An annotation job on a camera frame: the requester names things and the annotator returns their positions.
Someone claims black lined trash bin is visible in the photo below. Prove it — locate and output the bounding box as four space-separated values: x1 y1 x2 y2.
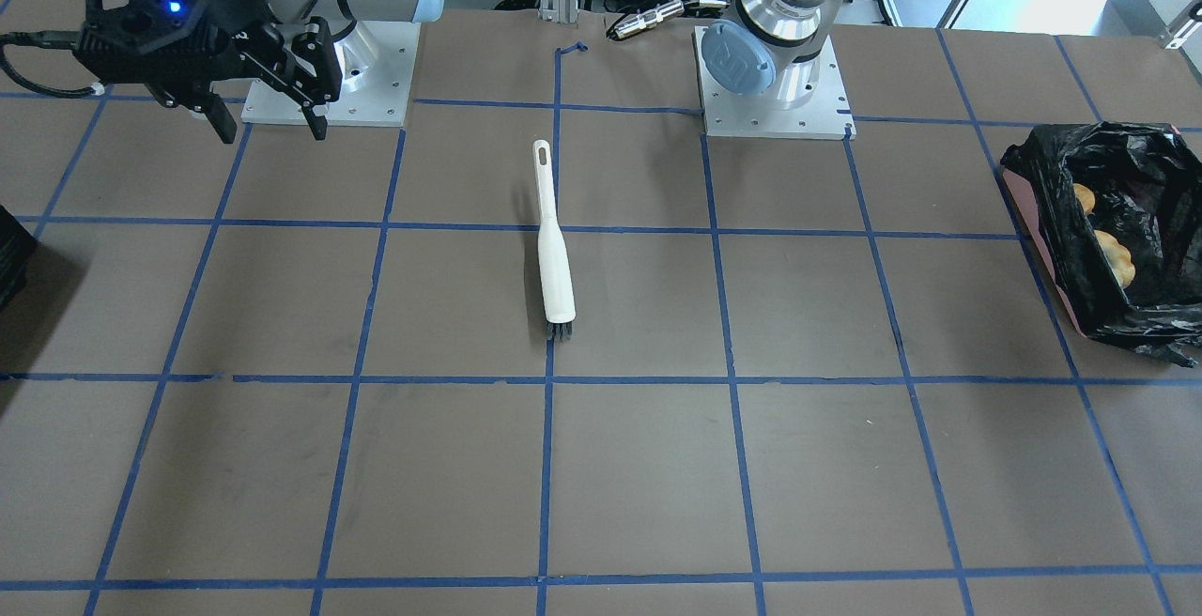
1000 122 1201 368

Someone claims white hand brush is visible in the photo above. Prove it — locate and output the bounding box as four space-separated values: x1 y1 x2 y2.
532 138 577 342

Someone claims silver cable connector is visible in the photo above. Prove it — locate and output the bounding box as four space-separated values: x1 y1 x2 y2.
606 0 731 41

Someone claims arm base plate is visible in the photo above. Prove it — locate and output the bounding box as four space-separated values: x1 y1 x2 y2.
694 26 857 141
240 20 423 128

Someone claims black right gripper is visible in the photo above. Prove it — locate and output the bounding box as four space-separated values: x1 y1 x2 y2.
75 0 343 146

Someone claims brown bread roll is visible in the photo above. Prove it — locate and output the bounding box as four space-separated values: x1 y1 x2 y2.
1094 229 1136 289

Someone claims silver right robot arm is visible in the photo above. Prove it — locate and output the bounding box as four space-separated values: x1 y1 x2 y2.
71 0 445 144

